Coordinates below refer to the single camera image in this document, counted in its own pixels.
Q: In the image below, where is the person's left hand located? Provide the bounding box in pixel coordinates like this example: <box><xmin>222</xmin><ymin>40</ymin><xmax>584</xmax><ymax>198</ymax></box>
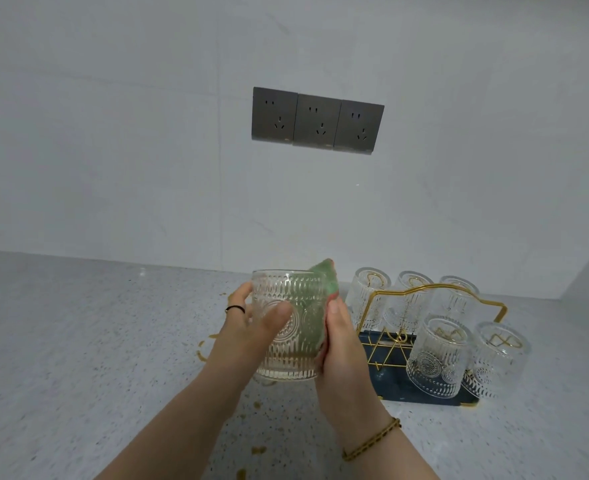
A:
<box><xmin>205</xmin><ymin>280</ymin><xmax>293</xmax><ymax>391</ymax></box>

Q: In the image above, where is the green cloth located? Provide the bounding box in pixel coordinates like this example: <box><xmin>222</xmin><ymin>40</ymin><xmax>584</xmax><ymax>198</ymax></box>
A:
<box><xmin>287</xmin><ymin>259</ymin><xmax>339</xmax><ymax>357</ymax></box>

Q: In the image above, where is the person's right forearm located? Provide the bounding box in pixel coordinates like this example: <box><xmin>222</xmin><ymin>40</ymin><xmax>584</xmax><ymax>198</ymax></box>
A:
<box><xmin>346</xmin><ymin>429</ymin><xmax>440</xmax><ymax>480</ymax></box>

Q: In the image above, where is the person's right hand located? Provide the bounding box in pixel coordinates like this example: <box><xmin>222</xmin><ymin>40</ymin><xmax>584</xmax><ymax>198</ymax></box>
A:
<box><xmin>314</xmin><ymin>258</ymin><xmax>391</xmax><ymax>441</ymax></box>

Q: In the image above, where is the single embossed clear glass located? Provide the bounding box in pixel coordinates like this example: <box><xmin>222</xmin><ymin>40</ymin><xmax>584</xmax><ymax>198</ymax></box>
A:
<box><xmin>426</xmin><ymin>275</ymin><xmax>480</xmax><ymax>331</ymax></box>
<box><xmin>251</xmin><ymin>268</ymin><xmax>331</xmax><ymax>383</ymax></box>
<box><xmin>406</xmin><ymin>315</ymin><xmax>473</xmax><ymax>399</ymax></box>
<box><xmin>462</xmin><ymin>322</ymin><xmax>532</xmax><ymax>401</ymax></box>
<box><xmin>384</xmin><ymin>270</ymin><xmax>434</xmax><ymax>335</ymax></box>
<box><xmin>345</xmin><ymin>267</ymin><xmax>392</xmax><ymax>331</ymax></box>

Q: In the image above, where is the grey wall socket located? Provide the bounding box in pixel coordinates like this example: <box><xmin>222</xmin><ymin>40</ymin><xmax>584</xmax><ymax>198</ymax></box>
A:
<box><xmin>293</xmin><ymin>93</ymin><xmax>343</xmax><ymax>149</ymax></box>
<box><xmin>333</xmin><ymin>99</ymin><xmax>385</xmax><ymax>155</ymax></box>
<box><xmin>252</xmin><ymin>86</ymin><xmax>299</xmax><ymax>144</ymax></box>

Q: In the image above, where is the person's left forearm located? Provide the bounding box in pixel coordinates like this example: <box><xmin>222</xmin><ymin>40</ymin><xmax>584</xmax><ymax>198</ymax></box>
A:
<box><xmin>97</xmin><ymin>372</ymin><xmax>245</xmax><ymax>480</ymax></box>

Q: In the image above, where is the gold wire cup rack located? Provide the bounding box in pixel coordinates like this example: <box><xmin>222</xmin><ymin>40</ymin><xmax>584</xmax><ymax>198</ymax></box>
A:
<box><xmin>356</xmin><ymin>283</ymin><xmax>508</xmax><ymax>407</ymax></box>

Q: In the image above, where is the gold bracelet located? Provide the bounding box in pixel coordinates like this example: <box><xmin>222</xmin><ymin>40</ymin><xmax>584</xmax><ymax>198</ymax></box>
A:
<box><xmin>342</xmin><ymin>417</ymin><xmax>402</xmax><ymax>463</ymax></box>

